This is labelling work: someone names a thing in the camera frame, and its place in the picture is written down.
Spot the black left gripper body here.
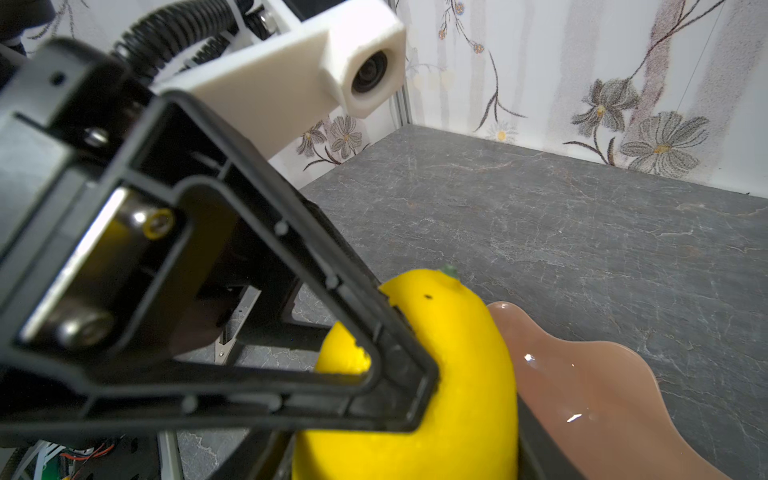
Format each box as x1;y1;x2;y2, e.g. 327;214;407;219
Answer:
1;41;312;432

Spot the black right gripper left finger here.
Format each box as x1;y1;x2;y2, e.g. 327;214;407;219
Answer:
209;430;292;480

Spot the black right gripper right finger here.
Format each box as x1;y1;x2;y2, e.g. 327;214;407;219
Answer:
518;396;586;480

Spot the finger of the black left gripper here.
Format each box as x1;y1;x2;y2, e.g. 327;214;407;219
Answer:
167;179;438;432

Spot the yellow fake lemon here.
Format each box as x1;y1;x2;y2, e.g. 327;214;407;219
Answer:
291;269;519;479

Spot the pink scalloped fruit bowl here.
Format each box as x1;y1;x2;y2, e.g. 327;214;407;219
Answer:
489;302;725;479

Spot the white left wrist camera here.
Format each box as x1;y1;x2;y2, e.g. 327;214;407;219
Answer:
152;0;406;160

